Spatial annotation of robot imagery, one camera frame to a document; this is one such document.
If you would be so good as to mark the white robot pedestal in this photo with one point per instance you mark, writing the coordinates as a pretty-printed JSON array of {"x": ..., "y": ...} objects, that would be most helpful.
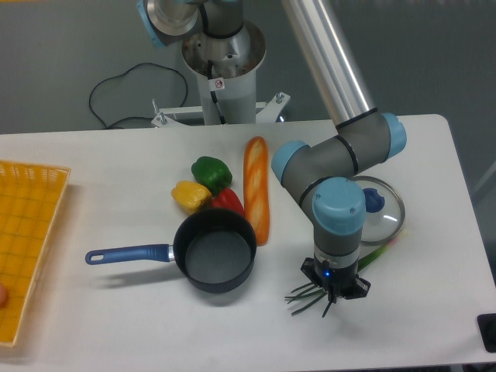
[{"x": 226, "y": 75}]

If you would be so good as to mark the glass pot lid blue knob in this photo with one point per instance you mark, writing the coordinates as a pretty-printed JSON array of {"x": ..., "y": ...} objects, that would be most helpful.
[{"x": 385, "y": 211}]

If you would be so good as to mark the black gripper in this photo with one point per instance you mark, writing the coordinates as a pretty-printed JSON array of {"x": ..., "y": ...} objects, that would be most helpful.
[{"x": 336, "y": 282}]

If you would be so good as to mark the orange baguette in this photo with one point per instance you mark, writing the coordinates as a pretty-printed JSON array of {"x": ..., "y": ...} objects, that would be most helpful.
[{"x": 255, "y": 188}]

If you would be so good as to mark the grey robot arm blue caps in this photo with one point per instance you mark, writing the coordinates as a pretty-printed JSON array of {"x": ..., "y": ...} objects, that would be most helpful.
[{"x": 319, "y": 178}]

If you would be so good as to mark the green bell pepper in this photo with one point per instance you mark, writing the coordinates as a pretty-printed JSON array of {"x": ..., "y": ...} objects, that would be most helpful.
[{"x": 212, "y": 173}]

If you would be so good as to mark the yellow bell pepper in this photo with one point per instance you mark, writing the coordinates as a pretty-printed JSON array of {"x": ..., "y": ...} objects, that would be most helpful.
[{"x": 191, "y": 196}]

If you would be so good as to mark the black saucepan blue handle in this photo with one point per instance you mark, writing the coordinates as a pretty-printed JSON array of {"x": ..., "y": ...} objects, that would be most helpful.
[{"x": 214, "y": 249}]

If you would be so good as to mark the yellow woven basket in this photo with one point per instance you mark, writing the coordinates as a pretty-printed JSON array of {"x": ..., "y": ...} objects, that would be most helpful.
[{"x": 30, "y": 199}]

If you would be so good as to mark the green onion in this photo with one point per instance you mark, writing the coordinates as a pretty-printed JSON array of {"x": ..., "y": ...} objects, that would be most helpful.
[{"x": 316, "y": 294}]

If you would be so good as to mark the red bell pepper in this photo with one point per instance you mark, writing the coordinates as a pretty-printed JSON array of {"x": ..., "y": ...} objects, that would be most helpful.
[{"x": 228, "y": 199}]

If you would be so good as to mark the black object at table edge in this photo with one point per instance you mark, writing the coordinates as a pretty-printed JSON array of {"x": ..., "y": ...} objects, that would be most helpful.
[{"x": 487, "y": 326}]

